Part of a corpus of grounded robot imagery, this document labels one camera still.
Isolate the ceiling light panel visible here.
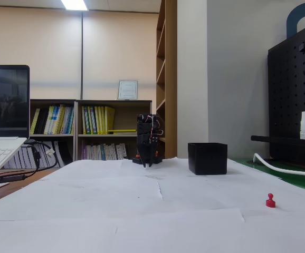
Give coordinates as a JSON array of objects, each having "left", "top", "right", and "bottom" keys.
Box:
[{"left": 60, "top": 0, "right": 89, "bottom": 12}]

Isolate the wide low wooden bookshelf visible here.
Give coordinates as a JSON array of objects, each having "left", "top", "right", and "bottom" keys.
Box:
[{"left": 74, "top": 99, "right": 153, "bottom": 161}]

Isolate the narrow low wooden bookshelf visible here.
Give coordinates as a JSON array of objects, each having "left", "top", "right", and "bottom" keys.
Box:
[{"left": 30, "top": 99, "right": 77, "bottom": 169}]

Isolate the flat yellow folder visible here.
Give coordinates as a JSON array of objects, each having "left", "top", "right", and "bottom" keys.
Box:
[{"left": 107, "top": 129, "right": 138, "bottom": 135}]

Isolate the blue arch-shaped board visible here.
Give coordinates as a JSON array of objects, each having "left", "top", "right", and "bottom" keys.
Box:
[{"left": 286, "top": 2, "right": 305, "bottom": 38}]

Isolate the white laptop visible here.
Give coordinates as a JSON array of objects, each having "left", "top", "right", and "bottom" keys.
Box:
[{"left": 0, "top": 65, "right": 31, "bottom": 183}]

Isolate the white power cable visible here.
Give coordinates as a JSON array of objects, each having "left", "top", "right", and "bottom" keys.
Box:
[{"left": 253, "top": 153, "right": 305, "bottom": 178}]

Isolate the red push pin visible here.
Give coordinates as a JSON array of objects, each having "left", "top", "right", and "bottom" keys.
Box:
[{"left": 265, "top": 193, "right": 276, "bottom": 208}]

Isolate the green desk mat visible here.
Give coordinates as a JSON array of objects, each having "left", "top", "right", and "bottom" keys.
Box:
[{"left": 231, "top": 157, "right": 305, "bottom": 196}]

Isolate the thick yellow binder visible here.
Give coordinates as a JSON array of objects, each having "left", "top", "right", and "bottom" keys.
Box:
[{"left": 104, "top": 106, "right": 116, "bottom": 134}]

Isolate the red black servo wire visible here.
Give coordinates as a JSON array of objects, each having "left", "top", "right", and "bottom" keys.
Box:
[{"left": 144, "top": 115, "right": 165, "bottom": 140}]

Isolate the black open box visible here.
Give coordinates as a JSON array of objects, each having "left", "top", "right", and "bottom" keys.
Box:
[{"left": 187, "top": 142, "right": 228, "bottom": 176}]

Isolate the black pegboard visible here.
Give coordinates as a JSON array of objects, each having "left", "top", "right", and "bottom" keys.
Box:
[{"left": 268, "top": 20, "right": 305, "bottom": 169}]

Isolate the framed certificate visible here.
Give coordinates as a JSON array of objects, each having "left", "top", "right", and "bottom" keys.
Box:
[{"left": 117, "top": 80, "right": 139, "bottom": 101}]

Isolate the black laptop cable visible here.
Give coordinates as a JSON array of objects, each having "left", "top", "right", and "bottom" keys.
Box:
[{"left": 0, "top": 139, "right": 59, "bottom": 185}]

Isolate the tall wooden bookshelf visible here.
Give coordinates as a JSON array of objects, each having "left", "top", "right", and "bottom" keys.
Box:
[{"left": 156, "top": 0, "right": 178, "bottom": 159}]

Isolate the black pegboard shelf rail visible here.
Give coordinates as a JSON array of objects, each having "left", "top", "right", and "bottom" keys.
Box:
[{"left": 250, "top": 135, "right": 305, "bottom": 149}]

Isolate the white paper sheet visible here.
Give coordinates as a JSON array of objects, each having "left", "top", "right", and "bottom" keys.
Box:
[
  {"left": 0, "top": 207, "right": 246, "bottom": 253},
  {"left": 156, "top": 157, "right": 305, "bottom": 253},
  {"left": 0, "top": 176, "right": 165, "bottom": 222}
]

